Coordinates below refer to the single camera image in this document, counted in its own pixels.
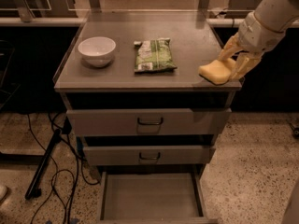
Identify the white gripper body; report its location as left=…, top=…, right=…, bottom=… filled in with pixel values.
left=237, top=12, right=285, bottom=53

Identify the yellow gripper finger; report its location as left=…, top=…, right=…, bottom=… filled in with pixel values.
left=230, top=52, right=263, bottom=80
left=218, top=34, right=243, bottom=61

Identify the yellow sponge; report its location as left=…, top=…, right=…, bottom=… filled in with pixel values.
left=198, top=58, right=235, bottom=85

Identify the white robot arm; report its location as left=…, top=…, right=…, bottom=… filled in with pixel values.
left=219, top=0, right=299, bottom=79

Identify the grey drawer cabinet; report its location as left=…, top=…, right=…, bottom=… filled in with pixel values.
left=51, top=10, right=245, bottom=224

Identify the top grey drawer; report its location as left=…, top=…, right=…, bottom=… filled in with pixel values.
left=66, top=108, right=231, bottom=136

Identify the grey drawer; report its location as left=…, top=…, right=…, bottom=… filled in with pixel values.
left=66, top=108, right=231, bottom=136
left=96, top=173, right=219, bottom=224
left=83, top=146, right=215, bottom=166

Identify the bottom grey drawer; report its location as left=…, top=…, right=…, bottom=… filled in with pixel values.
left=96, top=173, right=219, bottom=224

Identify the middle grey drawer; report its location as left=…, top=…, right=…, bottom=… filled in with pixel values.
left=83, top=146, right=215, bottom=166

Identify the green snack bag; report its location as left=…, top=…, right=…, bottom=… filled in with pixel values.
left=134, top=38, right=177, bottom=74

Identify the white ceramic bowl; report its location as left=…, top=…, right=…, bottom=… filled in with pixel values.
left=78, top=36, right=116, bottom=67

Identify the black pole on floor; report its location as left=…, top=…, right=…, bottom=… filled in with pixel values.
left=25, top=129, right=61, bottom=200

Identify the white shoe tip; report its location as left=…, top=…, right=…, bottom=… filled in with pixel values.
left=0, top=185, right=7, bottom=201

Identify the white counter rail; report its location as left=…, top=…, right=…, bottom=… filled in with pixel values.
left=0, top=17, right=243, bottom=28

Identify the black floor cable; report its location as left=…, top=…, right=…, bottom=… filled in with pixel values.
left=26, top=111, right=100, bottom=224

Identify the black wire rack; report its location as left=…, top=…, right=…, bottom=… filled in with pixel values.
left=0, top=40, right=20, bottom=110

